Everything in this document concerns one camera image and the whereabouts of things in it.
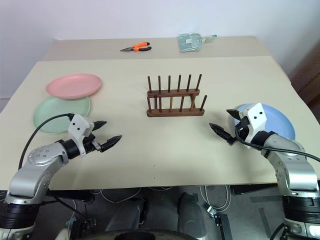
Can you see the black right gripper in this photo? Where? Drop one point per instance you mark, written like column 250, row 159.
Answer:
column 242, row 128

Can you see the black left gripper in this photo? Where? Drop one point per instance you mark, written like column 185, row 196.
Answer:
column 91, row 143

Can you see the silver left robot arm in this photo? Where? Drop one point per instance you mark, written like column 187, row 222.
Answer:
column 37, row 160

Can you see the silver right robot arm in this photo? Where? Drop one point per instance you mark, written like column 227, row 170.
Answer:
column 295, row 175

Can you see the wooden dish rack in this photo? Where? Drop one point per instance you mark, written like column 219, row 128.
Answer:
column 175, row 113

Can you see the blue plate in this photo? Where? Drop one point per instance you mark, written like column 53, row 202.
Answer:
column 277, row 120

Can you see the green plate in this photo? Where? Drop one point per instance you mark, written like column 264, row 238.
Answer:
column 57, row 107

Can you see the pink plate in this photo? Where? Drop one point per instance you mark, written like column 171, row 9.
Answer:
column 75, row 83

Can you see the green plastic packet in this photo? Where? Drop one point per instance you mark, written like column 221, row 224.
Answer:
column 188, row 42

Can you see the brown wooden cabinet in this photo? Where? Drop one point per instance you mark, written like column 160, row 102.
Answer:
column 308, row 77

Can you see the black floor box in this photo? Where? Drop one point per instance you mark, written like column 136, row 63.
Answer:
column 222, row 226

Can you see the dark rounded robot torso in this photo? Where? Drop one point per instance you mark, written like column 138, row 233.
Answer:
column 147, row 236

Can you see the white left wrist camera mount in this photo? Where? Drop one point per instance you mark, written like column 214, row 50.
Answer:
column 77, row 127

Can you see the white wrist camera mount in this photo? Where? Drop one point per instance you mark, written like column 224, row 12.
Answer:
column 77, row 127
column 257, row 117

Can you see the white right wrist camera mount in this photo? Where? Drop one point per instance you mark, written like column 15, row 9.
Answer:
column 257, row 117

